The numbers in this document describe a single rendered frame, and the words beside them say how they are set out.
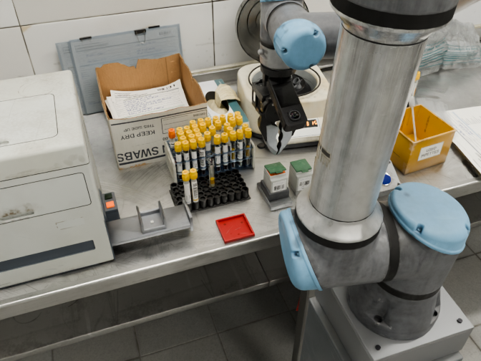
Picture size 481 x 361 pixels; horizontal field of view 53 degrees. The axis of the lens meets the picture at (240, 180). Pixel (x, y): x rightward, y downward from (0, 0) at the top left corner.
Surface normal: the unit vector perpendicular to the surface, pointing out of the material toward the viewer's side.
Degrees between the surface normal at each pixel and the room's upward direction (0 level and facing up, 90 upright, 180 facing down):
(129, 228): 0
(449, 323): 3
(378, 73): 91
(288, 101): 28
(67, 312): 0
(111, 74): 88
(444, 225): 10
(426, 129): 90
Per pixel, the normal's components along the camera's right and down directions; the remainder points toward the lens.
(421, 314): 0.31, 0.40
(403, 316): -0.10, 0.41
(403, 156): -0.91, 0.26
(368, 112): -0.22, 0.64
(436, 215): 0.17, -0.74
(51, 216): 0.33, 0.61
